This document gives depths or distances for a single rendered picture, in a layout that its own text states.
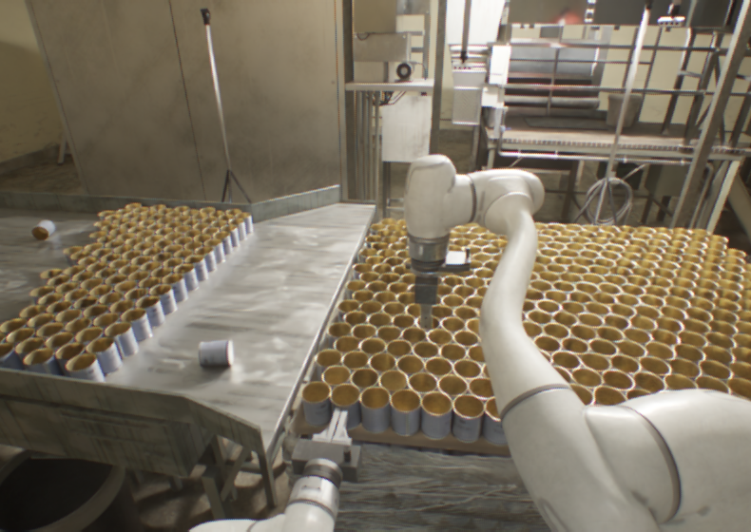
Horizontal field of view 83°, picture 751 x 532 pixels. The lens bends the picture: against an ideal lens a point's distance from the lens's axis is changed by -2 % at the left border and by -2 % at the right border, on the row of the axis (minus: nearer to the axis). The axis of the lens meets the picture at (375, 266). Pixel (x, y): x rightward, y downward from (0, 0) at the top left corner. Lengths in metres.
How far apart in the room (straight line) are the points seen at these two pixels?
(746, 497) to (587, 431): 0.18
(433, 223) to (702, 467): 0.56
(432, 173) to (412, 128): 2.90
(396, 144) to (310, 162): 0.74
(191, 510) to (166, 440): 1.07
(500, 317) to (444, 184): 0.31
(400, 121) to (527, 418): 3.32
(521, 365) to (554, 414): 0.08
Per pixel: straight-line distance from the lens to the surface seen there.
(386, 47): 3.23
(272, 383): 1.21
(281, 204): 2.19
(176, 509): 2.40
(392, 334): 1.24
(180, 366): 1.34
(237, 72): 3.72
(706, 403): 0.65
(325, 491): 0.86
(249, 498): 2.33
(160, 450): 1.38
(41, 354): 1.47
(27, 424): 1.62
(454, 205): 0.87
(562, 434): 0.55
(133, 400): 1.23
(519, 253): 0.78
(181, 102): 3.99
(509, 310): 0.67
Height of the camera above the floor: 1.90
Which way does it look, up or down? 29 degrees down
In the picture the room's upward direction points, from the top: straight up
